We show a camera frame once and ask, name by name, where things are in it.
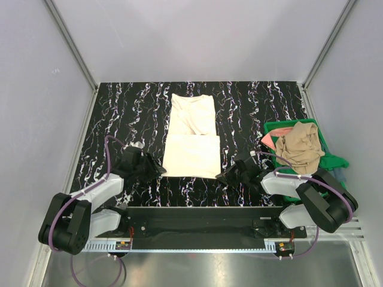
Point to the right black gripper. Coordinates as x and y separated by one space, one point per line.
226 177

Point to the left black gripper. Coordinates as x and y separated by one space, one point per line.
154 168

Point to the cream white t shirt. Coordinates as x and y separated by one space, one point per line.
192 146

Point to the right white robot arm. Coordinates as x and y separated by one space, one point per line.
324 202

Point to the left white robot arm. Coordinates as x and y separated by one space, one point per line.
72 219

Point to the green plastic bin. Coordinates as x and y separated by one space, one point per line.
284 180

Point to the pink t shirt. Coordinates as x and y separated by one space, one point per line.
267 140

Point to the beige t shirt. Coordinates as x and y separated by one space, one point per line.
301 148

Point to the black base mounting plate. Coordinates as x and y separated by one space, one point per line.
219 225

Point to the green t shirt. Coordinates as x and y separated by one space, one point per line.
330 162

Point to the blue grey t shirt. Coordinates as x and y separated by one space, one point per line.
339 174

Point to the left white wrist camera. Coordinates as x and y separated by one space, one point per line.
137 144

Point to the white slotted cable duct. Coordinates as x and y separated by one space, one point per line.
142 246

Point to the left aluminium frame post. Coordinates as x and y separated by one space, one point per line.
66 35

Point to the aluminium frame post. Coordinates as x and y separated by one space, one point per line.
66 35
335 31

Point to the right aluminium frame post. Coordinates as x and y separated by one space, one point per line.
335 31

